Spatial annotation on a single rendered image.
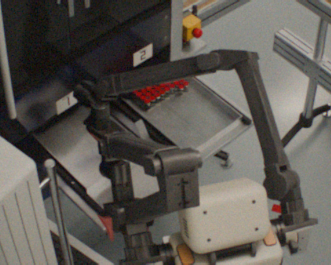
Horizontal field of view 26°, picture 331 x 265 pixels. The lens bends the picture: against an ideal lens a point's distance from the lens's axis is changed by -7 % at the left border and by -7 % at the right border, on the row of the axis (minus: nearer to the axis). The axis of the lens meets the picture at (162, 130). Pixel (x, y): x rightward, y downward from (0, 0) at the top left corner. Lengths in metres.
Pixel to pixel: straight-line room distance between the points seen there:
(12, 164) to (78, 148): 0.91
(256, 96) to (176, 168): 0.52
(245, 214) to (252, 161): 1.87
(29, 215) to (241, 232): 0.52
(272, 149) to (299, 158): 1.73
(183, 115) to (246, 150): 1.12
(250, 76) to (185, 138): 0.61
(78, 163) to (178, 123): 0.38
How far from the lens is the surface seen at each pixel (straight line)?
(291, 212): 2.00
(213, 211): 1.80
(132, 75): 2.22
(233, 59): 2.05
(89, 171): 2.50
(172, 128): 2.62
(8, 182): 1.65
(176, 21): 2.71
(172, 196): 1.59
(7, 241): 1.76
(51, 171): 1.77
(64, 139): 2.60
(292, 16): 4.56
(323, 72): 3.44
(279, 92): 4.03
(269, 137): 2.02
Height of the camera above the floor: 2.83
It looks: 48 degrees down
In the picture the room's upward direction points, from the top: 1 degrees clockwise
